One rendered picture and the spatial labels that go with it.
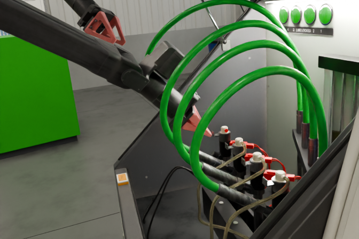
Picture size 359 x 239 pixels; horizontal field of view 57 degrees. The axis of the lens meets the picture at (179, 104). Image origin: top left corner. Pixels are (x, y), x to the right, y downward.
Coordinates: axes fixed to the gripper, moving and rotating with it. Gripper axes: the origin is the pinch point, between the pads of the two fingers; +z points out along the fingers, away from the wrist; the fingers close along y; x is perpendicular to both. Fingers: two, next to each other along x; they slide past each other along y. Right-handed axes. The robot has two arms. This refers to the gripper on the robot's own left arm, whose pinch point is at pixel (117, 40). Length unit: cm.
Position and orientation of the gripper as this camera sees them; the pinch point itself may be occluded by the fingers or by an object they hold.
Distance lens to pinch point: 88.4
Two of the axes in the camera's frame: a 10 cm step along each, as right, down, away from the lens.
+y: 3.2, -0.8, 9.4
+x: -6.6, 7.0, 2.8
